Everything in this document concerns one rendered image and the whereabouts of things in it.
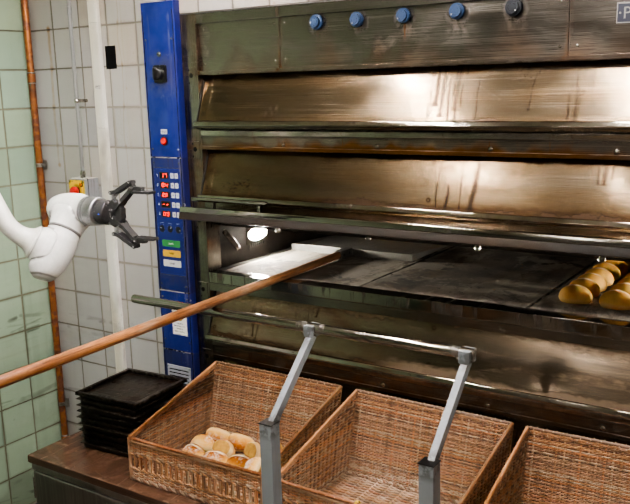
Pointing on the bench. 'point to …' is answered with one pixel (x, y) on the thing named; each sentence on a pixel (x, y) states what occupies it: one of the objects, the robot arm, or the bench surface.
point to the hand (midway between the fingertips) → (151, 215)
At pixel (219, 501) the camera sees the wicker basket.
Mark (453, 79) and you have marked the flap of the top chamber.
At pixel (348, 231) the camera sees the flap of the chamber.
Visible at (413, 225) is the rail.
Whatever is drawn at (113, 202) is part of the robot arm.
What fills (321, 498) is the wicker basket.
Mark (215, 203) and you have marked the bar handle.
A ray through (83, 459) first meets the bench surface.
